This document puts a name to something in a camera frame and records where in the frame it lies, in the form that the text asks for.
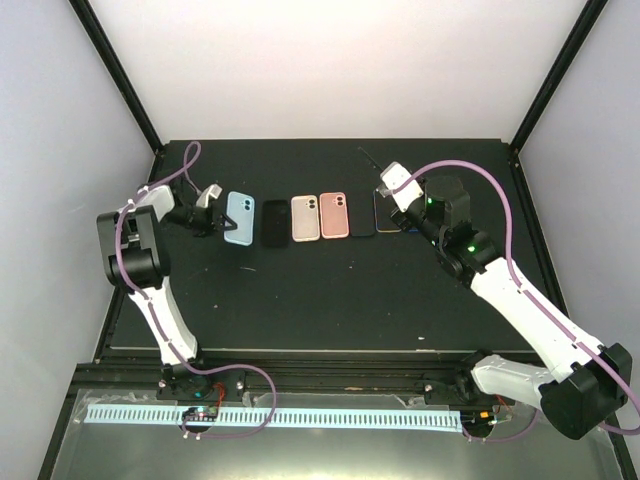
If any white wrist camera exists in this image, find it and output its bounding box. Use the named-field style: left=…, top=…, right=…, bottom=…
left=376, top=161, right=424, bottom=213
left=195, top=184, right=223, bottom=209

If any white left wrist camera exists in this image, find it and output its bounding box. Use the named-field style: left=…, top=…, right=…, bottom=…
left=195, top=184, right=223, bottom=209

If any phone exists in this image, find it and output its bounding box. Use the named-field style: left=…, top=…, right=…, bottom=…
left=260, top=200, right=290, bottom=248
left=224, top=191, right=255, bottom=247
left=319, top=192, right=350, bottom=239
left=291, top=195, right=321, bottom=243

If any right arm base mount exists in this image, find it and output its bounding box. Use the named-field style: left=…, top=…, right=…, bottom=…
left=414, top=373, right=515, bottom=408

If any white slotted cable duct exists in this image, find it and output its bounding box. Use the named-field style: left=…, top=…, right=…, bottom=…
left=84, top=404, right=462, bottom=433

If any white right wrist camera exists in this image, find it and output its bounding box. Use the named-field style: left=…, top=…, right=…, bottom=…
left=376, top=161, right=424, bottom=213

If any black smartphone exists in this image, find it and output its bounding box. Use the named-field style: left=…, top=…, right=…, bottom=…
left=348, top=194, right=376, bottom=238
left=357, top=146, right=383, bottom=173
left=373, top=191, right=401, bottom=233

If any right black frame post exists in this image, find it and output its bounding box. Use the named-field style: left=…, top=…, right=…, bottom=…
left=509, top=0, right=614, bottom=151

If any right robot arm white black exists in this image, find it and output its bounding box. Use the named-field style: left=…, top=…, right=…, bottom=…
left=387, top=172, right=639, bottom=440

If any black frame post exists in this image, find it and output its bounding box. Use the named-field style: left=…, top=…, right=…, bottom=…
left=509, top=0, right=614, bottom=151
left=68, top=0, right=164, bottom=154

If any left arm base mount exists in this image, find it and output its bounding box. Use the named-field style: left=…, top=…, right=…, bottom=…
left=156, top=366, right=246, bottom=404

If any left black frame post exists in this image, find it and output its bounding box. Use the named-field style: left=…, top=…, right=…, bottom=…
left=68, top=0, right=164, bottom=154

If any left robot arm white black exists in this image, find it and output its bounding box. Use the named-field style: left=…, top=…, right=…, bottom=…
left=96, top=184, right=238, bottom=399

